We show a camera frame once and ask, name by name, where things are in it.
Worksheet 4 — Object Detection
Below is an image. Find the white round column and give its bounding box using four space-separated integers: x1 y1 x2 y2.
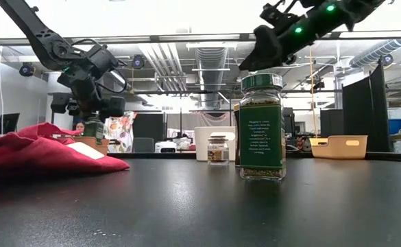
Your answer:
45 71 77 130

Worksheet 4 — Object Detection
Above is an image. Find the wide black monitor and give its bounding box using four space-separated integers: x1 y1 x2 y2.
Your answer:
284 106 295 138

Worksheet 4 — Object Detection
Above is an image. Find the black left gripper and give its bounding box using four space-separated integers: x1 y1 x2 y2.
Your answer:
51 87 126 126

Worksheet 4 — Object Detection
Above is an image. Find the fluorescent ceiling light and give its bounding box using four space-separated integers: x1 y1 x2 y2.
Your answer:
1 55 40 63

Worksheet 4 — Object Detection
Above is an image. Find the grey overhead frame bar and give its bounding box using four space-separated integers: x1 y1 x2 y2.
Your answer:
0 32 401 46

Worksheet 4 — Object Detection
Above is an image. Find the white wall cable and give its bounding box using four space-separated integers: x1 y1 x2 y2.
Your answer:
0 46 4 135

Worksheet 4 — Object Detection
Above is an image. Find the green oregano spice jar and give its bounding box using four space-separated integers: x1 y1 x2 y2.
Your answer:
238 72 287 181

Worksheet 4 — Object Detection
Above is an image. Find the white plastic bin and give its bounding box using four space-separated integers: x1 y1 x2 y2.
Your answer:
193 126 237 162

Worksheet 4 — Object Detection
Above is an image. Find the wooden tray with jars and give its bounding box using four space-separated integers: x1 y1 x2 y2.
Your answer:
71 136 110 156

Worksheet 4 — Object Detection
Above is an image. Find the small black monitor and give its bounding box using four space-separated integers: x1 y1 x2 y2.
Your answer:
0 113 21 135

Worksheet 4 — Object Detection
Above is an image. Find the short black partition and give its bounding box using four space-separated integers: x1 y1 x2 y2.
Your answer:
319 109 344 139

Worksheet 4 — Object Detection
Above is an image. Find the white appliance box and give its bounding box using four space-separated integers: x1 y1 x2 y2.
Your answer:
157 141 178 154

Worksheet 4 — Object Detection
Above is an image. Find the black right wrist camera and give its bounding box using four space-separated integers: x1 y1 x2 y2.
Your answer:
260 1 300 30

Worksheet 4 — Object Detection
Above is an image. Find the yellow plastic bin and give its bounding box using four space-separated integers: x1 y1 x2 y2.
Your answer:
308 134 369 160

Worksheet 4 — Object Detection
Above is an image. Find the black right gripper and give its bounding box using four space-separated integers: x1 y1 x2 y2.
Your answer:
239 23 317 72

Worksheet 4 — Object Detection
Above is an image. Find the red cloth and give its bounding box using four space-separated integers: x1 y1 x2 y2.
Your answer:
0 121 131 180

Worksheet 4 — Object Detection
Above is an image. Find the clear spice jar white lid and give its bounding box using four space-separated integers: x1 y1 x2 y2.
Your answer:
206 134 230 166

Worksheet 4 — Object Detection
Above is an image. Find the tall black partition panel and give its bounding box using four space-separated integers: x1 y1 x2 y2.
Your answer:
342 58 391 152

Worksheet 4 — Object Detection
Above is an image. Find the floral cloth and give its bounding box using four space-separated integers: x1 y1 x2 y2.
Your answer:
103 111 138 154

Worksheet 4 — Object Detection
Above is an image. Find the white ceiling light fixture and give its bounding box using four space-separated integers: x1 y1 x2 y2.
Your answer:
185 41 238 51

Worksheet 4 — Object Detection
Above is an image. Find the blue storage bin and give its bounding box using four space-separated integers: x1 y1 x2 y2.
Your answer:
388 119 401 135

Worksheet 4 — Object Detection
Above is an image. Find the grey chair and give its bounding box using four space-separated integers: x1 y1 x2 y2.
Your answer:
132 137 155 154

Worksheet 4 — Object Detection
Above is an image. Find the silver spiral ceiling duct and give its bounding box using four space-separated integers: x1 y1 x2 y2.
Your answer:
349 24 401 69

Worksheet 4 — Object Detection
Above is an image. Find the grey ribbed ceiling duct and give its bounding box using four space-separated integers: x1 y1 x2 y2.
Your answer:
195 46 229 110

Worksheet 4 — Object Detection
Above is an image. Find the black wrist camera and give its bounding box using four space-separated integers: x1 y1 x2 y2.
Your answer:
87 43 119 71
260 1 300 30

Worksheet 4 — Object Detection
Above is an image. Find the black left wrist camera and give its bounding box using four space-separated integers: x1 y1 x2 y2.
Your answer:
87 43 119 71

